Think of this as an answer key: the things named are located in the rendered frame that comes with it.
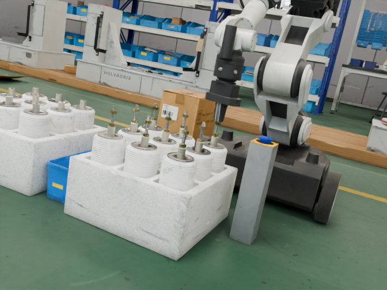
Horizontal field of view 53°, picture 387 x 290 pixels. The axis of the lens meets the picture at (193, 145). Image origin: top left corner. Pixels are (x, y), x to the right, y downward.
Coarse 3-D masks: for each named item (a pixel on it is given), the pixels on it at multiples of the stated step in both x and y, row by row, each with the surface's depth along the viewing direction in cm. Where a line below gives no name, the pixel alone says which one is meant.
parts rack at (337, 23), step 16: (128, 0) 681; (176, 0) 601; (192, 0) 590; (224, 0) 610; (80, 16) 684; (224, 16) 609; (272, 16) 599; (128, 32) 710; (144, 32) 698; (160, 32) 621; (176, 32) 610; (336, 32) 512; (80, 48) 693; (256, 48) 559; (272, 48) 550; (336, 48) 567; (128, 64) 720; (144, 64) 642; (160, 64) 630; (320, 96) 532
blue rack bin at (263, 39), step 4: (260, 36) 557; (264, 36) 555; (268, 36) 566; (272, 36) 589; (260, 40) 559; (264, 40) 557; (268, 40) 575; (256, 44) 563; (260, 44) 560; (264, 44) 563; (268, 44) 582
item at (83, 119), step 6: (72, 108) 144; (78, 114) 143; (84, 114) 143; (90, 114) 145; (78, 120) 143; (84, 120) 144; (90, 120) 146; (78, 126) 144; (84, 126) 144; (90, 126) 147
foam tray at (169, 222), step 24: (72, 168) 111; (96, 168) 107; (120, 168) 110; (72, 192) 112; (96, 192) 108; (120, 192) 105; (144, 192) 102; (168, 192) 98; (192, 192) 100; (216, 192) 115; (96, 216) 110; (120, 216) 106; (144, 216) 103; (168, 216) 99; (192, 216) 102; (216, 216) 122; (144, 240) 104; (168, 240) 100; (192, 240) 107
